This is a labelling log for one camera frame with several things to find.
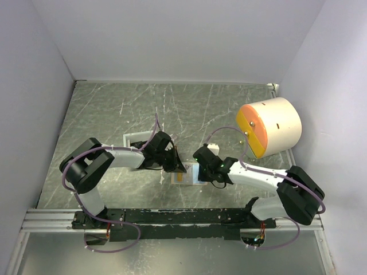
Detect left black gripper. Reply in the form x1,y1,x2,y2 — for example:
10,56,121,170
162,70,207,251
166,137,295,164
155,146,187,174

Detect gold VIP card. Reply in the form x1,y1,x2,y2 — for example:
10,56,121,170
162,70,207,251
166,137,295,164
177,172,185,183

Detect beige card holder wallet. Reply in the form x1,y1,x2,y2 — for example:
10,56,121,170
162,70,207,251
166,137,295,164
170,162,209,186

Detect white diamond VIP card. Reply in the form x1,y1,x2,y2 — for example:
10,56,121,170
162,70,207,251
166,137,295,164
171,163,198,184

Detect white card tray box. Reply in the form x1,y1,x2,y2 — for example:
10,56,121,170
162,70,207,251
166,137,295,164
123,131,153,147

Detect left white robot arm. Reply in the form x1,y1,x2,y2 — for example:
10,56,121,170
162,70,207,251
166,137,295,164
59,131,187,229

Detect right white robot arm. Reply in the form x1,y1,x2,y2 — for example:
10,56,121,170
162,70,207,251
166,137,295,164
193,145,326,228

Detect large cream cylinder drum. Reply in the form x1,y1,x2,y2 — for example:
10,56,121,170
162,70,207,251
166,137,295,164
236,97,302,159

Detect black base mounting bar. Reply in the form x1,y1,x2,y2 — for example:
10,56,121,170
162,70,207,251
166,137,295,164
71,207,279,243

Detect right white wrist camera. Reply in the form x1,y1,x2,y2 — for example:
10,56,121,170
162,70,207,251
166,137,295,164
206,143,220,155

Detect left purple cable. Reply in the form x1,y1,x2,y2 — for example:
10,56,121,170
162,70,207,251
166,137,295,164
62,113,160,253

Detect purple cable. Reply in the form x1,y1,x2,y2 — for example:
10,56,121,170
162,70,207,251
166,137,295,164
205,125,326,250
62,113,160,253

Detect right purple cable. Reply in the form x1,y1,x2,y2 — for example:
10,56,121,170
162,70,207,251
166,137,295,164
205,125,326,250

